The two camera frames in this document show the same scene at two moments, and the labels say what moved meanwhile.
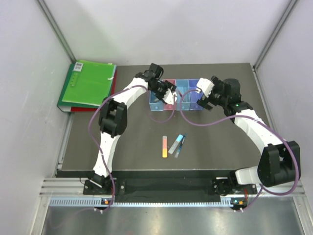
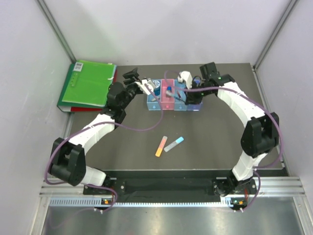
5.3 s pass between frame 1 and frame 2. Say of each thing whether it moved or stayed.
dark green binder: stayed
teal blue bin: stayed
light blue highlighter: moved
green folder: stayed
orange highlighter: moved
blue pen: moved
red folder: stayed
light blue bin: moved
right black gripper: moved
